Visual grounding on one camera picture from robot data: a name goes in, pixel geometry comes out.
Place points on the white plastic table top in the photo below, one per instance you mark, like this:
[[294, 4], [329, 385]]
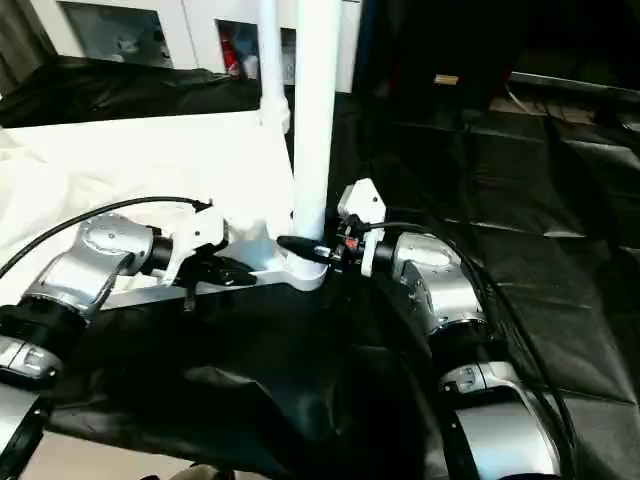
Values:
[[150, 170]]

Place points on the white plastic table leg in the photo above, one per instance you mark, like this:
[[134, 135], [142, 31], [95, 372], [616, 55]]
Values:
[[316, 120], [272, 60]]

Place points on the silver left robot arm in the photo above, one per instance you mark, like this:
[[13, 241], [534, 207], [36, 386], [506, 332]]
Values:
[[85, 265]]

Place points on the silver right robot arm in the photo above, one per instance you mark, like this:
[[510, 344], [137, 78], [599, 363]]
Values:
[[440, 290]]

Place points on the black table mat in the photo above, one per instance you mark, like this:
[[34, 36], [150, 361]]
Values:
[[300, 380]]

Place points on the black left robot foot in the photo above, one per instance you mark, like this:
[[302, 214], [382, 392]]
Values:
[[212, 473]]

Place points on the small yellow label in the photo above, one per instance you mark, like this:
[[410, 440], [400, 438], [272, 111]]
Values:
[[445, 79]]

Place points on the white glass door cabinet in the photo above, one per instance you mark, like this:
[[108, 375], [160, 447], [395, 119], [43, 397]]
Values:
[[170, 30]]

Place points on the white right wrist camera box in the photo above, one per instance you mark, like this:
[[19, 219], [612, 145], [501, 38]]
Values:
[[362, 205]]

